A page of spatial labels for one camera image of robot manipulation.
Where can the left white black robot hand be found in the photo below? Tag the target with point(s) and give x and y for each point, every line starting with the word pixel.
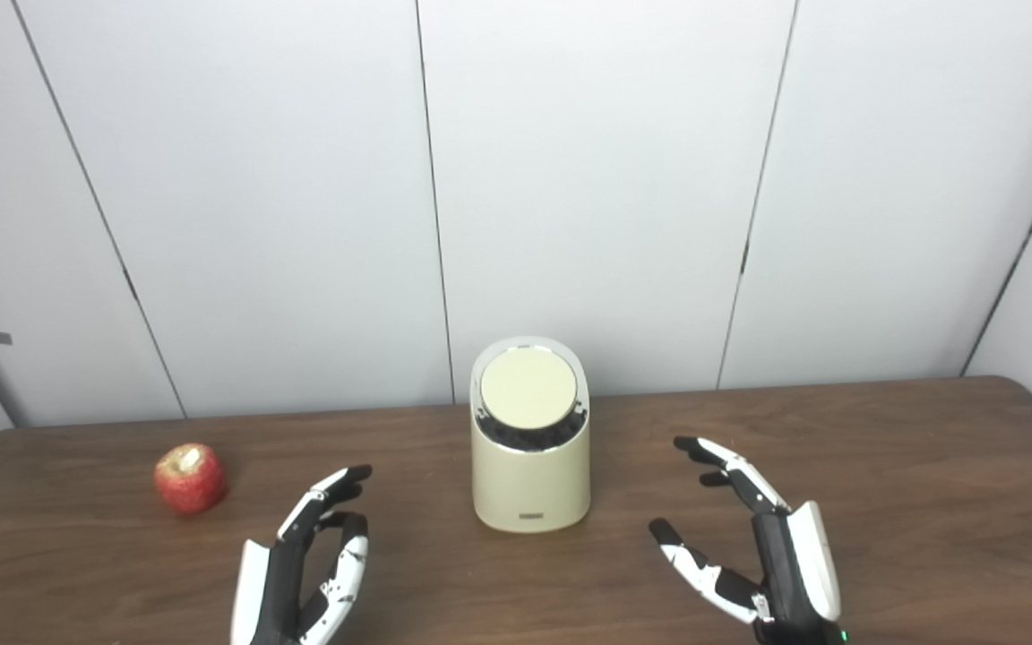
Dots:
pixel 270 582

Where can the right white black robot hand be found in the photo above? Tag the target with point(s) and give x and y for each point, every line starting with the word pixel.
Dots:
pixel 785 564

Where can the red apple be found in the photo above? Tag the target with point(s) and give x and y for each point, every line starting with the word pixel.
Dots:
pixel 191 484

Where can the cream-colored bin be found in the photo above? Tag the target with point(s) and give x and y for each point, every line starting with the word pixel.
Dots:
pixel 529 484

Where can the cream round bin lid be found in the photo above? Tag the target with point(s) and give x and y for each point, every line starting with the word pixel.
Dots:
pixel 528 387

